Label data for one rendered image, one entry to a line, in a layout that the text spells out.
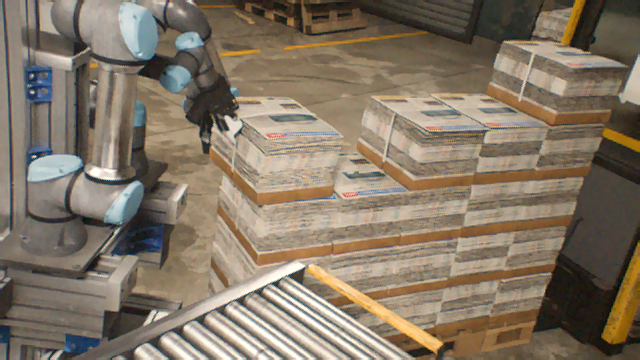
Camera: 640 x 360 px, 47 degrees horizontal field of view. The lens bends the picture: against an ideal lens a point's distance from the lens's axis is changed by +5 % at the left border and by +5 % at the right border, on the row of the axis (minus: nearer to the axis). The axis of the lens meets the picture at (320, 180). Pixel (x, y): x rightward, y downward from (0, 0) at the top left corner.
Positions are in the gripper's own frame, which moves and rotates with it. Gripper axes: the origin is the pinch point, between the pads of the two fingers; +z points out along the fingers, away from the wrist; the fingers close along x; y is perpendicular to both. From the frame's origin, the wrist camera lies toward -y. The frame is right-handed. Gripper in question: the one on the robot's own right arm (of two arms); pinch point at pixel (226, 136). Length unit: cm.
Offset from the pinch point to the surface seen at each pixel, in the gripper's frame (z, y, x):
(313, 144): 7.0, 20.9, -18.7
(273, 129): -1.4, 12.3, -12.7
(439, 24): 342, 423, 560
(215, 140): 7.5, -1.6, 14.1
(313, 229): 37.0, 10.1, -18.9
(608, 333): 163, 111, -35
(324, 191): 25.9, 18.8, -18.2
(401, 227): 59, 41, -18
